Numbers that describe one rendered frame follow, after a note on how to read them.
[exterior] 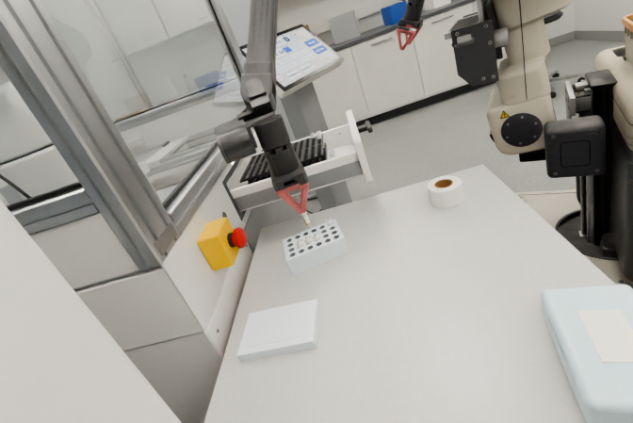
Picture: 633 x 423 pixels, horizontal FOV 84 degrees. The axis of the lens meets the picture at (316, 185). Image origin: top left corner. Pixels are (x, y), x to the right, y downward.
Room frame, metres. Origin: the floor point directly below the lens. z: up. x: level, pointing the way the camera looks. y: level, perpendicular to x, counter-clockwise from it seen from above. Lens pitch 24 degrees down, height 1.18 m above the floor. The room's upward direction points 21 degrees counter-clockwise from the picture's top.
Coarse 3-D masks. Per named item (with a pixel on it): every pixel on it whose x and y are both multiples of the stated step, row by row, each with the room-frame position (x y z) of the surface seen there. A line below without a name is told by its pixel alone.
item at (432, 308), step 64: (384, 192) 0.78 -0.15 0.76; (512, 192) 0.59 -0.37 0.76; (256, 256) 0.70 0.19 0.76; (384, 256) 0.54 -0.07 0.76; (448, 256) 0.48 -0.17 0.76; (512, 256) 0.43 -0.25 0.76; (576, 256) 0.38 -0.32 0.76; (320, 320) 0.44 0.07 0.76; (384, 320) 0.40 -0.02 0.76; (448, 320) 0.36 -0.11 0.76; (512, 320) 0.32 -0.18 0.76; (256, 384) 0.37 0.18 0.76; (320, 384) 0.33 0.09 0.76; (384, 384) 0.30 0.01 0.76; (448, 384) 0.27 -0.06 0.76; (512, 384) 0.25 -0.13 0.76
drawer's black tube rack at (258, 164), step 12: (300, 144) 0.96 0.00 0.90; (312, 144) 0.92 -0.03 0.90; (324, 144) 0.97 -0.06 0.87; (252, 156) 1.01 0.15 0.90; (264, 156) 0.97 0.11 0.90; (300, 156) 0.86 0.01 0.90; (312, 156) 0.83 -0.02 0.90; (324, 156) 0.88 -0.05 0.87; (252, 168) 0.91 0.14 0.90; (264, 168) 0.88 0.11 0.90; (240, 180) 0.85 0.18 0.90; (252, 180) 0.90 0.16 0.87
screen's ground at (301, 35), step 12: (300, 36) 2.01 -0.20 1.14; (312, 36) 2.05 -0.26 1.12; (276, 48) 1.85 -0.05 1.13; (300, 48) 1.92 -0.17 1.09; (312, 48) 1.95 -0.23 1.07; (312, 60) 1.87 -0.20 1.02; (324, 60) 1.90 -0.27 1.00; (276, 72) 1.70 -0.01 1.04; (300, 72) 1.76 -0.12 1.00; (288, 84) 1.66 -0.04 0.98
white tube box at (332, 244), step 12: (312, 228) 0.67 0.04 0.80; (324, 228) 0.65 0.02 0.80; (336, 228) 0.63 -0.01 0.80; (288, 240) 0.66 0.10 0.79; (300, 240) 0.64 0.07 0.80; (312, 240) 0.62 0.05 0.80; (324, 240) 0.61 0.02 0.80; (336, 240) 0.59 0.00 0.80; (288, 252) 0.61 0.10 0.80; (300, 252) 0.61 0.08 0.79; (312, 252) 0.59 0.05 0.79; (324, 252) 0.59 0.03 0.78; (336, 252) 0.59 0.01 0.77; (288, 264) 0.58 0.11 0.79; (300, 264) 0.59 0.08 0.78; (312, 264) 0.59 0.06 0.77
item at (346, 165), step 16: (336, 128) 1.00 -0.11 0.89; (336, 144) 1.00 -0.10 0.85; (352, 144) 0.98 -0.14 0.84; (240, 160) 1.04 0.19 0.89; (336, 160) 0.77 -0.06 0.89; (352, 160) 0.76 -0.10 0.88; (240, 176) 0.96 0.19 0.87; (320, 176) 0.77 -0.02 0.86; (336, 176) 0.77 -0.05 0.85; (352, 176) 0.76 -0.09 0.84; (240, 192) 0.81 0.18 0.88; (256, 192) 0.80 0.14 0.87; (272, 192) 0.79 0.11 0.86; (288, 192) 0.79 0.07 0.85; (240, 208) 0.81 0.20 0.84
